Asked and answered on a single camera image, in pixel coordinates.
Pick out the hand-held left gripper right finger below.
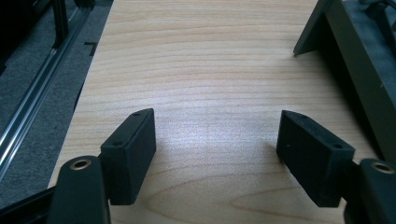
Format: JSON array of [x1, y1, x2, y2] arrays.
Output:
[[276, 109, 356, 208]]

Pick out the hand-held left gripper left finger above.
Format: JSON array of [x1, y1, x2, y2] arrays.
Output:
[[100, 107, 157, 206]]

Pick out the dark green box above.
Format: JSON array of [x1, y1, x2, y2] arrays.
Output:
[[292, 0, 396, 162]]

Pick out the aluminium frame rail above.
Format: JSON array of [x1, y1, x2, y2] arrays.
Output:
[[0, 6, 92, 183]]

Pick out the black stand post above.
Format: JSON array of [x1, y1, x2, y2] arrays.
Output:
[[50, 0, 70, 49]]

